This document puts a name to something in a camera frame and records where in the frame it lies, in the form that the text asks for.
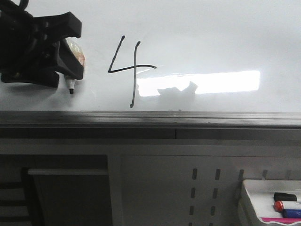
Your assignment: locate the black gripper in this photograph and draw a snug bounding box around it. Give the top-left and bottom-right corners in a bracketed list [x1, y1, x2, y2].
[0, 0, 82, 87]

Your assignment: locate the white black-tipped whiteboard marker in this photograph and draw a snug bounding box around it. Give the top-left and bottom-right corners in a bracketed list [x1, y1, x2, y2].
[64, 38, 86, 95]

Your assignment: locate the dark shelf unit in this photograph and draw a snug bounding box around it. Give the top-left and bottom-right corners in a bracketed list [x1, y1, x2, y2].
[0, 155, 113, 226]

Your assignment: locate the white plastic marker tray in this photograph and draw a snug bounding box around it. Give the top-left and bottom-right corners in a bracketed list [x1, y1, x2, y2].
[238, 179, 301, 226]

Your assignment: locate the red capped marker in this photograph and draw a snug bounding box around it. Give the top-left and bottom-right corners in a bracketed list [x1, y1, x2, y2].
[274, 201, 301, 212]

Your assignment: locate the blue capped marker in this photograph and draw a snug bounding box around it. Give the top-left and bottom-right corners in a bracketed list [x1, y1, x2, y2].
[282, 209, 301, 218]

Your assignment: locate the pink and white eraser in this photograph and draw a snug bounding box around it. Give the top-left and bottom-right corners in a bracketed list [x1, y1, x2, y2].
[261, 218, 301, 225]

